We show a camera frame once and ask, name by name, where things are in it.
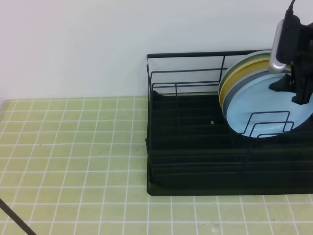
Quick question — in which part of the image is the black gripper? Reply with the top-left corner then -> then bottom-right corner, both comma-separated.
268,15 -> 313,105

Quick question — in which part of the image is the light blue plate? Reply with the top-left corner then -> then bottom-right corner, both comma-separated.
226,73 -> 313,138

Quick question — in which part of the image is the yellow plate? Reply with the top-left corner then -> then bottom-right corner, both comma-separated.
219,57 -> 269,108

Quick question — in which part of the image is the green plate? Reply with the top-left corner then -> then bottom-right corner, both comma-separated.
218,50 -> 271,93

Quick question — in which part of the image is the grey plate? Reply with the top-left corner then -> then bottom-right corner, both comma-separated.
222,70 -> 270,118

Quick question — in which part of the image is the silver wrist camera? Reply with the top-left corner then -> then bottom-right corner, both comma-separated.
268,20 -> 287,73

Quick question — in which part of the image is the black wire dish rack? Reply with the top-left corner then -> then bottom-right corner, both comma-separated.
146,55 -> 313,196

